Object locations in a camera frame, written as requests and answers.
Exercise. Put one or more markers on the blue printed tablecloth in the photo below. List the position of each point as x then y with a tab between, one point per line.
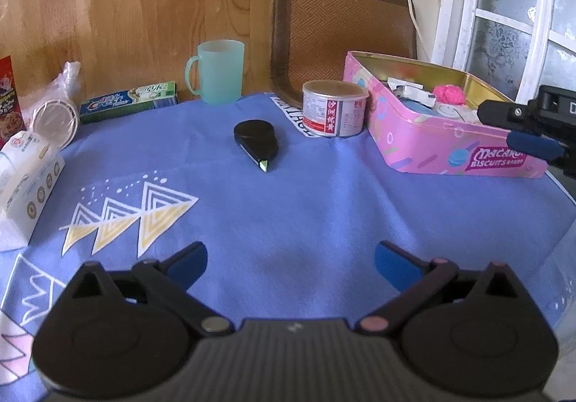
279	204

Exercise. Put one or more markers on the white tissue pack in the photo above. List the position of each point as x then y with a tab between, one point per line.
27	186

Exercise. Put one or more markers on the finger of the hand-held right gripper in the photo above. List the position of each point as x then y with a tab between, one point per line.
499	114
535	146

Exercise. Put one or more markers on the mint green plastic mug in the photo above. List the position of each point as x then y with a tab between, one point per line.
221	71

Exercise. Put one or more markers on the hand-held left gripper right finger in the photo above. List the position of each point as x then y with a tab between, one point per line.
393	264

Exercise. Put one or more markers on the green blue toothpaste box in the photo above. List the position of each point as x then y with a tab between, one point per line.
128	101

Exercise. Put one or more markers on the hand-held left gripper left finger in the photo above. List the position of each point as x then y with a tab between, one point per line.
191	264

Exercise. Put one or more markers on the brown woven tray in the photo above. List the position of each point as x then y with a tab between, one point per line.
342	32

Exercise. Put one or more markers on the black correction tape dispenser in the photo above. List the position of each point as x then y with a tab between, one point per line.
256	136

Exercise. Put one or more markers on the pink fuzzy sock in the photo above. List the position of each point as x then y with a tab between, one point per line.
448	94

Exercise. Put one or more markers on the white red food can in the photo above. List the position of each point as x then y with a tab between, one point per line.
335	109

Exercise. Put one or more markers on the wooden board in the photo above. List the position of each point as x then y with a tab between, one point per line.
135	1

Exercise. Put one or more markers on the white window frame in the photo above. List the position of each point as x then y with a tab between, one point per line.
468	1

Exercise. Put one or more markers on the pink biscuit tin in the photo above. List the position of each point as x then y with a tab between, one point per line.
432	145

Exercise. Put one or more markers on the red snack box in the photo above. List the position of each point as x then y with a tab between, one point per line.
9	100

